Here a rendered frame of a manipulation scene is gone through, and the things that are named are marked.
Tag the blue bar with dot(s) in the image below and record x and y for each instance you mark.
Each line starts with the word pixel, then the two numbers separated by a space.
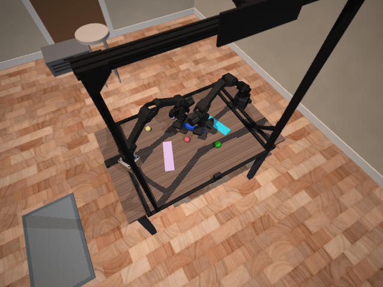
pixel 187 126

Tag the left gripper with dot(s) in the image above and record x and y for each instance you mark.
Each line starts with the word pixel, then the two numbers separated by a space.
pixel 180 119

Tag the cyan rectangle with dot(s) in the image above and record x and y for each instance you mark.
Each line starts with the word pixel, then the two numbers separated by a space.
pixel 220 127

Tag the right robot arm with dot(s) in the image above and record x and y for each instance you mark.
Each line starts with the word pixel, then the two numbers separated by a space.
pixel 227 80

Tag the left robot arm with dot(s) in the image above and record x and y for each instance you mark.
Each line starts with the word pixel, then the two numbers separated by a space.
pixel 145 115

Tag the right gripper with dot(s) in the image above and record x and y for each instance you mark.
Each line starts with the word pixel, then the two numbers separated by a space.
pixel 198 130

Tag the lavender flat rectangle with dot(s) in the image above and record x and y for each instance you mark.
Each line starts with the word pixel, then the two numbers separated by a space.
pixel 168 156

